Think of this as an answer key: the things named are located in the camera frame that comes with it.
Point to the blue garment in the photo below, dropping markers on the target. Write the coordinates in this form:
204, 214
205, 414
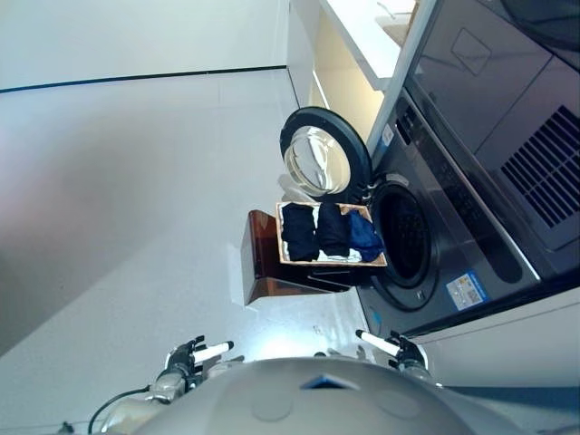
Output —
362, 235

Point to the white open shelf cabinet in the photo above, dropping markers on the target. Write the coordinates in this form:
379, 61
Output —
353, 41

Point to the grey robot torso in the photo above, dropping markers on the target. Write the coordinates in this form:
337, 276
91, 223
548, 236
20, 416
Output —
326, 408

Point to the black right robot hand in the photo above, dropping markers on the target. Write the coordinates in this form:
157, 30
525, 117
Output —
405, 353

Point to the round glass washer door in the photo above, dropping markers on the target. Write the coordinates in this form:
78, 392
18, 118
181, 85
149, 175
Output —
349, 131

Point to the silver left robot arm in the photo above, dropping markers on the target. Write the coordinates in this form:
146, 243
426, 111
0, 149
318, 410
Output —
167, 385

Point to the white basket liner cloth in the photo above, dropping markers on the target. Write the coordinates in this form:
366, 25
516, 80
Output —
328, 257

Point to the blue white energy label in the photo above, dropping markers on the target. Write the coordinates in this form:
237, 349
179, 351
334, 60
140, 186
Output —
467, 291

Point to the black garment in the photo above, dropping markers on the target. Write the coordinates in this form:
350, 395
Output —
299, 233

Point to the dark navy garment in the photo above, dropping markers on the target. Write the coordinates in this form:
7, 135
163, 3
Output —
333, 229

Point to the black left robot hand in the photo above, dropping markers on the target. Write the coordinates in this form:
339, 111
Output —
186, 355

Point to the brown glossy stool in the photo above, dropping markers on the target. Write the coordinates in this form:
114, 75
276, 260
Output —
260, 254

